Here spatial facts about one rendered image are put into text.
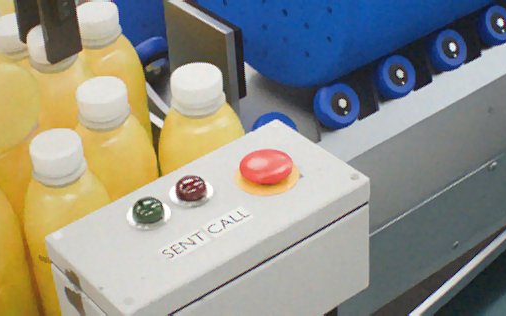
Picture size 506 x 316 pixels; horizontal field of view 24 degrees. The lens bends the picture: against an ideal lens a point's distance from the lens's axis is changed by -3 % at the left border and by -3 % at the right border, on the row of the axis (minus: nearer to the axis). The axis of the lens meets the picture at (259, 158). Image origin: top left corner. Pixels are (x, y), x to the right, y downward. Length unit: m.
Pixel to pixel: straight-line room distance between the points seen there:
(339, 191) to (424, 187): 0.43
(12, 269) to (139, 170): 0.13
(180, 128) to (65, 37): 0.12
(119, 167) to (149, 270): 0.18
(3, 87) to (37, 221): 0.10
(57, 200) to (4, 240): 0.05
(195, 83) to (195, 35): 0.22
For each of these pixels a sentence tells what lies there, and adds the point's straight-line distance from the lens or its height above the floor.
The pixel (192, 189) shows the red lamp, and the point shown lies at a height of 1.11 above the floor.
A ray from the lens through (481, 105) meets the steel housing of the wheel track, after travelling 1.28.
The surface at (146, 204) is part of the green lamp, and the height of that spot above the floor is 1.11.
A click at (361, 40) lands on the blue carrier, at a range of 1.08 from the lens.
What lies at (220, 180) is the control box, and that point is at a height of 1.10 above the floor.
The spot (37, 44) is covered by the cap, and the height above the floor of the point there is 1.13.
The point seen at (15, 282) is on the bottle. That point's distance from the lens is 0.92.
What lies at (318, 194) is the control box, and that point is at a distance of 0.81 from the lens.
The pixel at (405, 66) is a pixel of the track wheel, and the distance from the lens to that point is 1.19.
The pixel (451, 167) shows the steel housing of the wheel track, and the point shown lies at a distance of 1.26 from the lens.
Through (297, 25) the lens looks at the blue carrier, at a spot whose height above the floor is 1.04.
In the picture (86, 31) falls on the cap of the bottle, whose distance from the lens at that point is 1.03.
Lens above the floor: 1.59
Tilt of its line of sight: 36 degrees down
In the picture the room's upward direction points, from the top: 4 degrees counter-clockwise
